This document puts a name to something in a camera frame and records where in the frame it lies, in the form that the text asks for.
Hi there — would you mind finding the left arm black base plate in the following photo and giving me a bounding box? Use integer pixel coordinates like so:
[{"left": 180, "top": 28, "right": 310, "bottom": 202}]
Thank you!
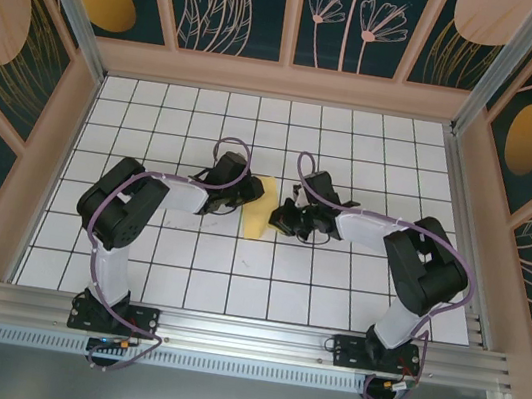
[{"left": 66, "top": 293, "right": 163, "bottom": 343}]

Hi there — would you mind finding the aluminium frame post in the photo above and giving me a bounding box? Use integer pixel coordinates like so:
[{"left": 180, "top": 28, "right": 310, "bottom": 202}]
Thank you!
[
  {"left": 3, "top": 0, "right": 119, "bottom": 84},
  {"left": 451, "top": 0, "right": 532, "bottom": 146}
]

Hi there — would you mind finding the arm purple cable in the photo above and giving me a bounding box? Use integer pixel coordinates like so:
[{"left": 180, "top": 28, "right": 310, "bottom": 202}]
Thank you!
[
  {"left": 67, "top": 117, "right": 256, "bottom": 390},
  {"left": 261, "top": 150, "right": 494, "bottom": 399}
]

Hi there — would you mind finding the slotted grey cable duct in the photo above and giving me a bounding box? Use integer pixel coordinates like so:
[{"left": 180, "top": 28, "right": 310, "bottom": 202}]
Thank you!
[{"left": 0, "top": 322, "right": 370, "bottom": 399}]

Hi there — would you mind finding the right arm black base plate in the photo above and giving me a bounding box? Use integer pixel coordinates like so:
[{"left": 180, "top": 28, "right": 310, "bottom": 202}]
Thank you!
[{"left": 329, "top": 332, "right": 425, "bottom": 381}]

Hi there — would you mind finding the aluminium side rail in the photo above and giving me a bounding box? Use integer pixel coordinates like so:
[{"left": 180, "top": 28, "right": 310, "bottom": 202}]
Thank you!
[{"left": 410, "top": 125, "right": 525, "bottom": 352}]

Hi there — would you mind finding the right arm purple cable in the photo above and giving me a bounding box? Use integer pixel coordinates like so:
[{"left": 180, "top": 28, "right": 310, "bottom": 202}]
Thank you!
[{"left": 261, "top": 150, "right": 494, "bottom": 399}]

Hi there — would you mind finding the long aluminium mounting rail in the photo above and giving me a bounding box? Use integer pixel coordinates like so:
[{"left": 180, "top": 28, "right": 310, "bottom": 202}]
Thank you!
[{"left": 0, "top": 273, "right": 521, "bottom": 399}]

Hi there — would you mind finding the yellow cloth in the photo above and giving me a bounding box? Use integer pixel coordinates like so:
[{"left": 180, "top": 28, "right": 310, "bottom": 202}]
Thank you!
[{"left": 238, "top": 171, "right": 284, "bottom": 245}]

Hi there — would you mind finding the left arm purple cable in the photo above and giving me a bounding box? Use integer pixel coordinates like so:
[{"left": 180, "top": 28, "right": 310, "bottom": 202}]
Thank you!
[{"left": 67, "top": 117, "right": 256, "bottom": 390}]

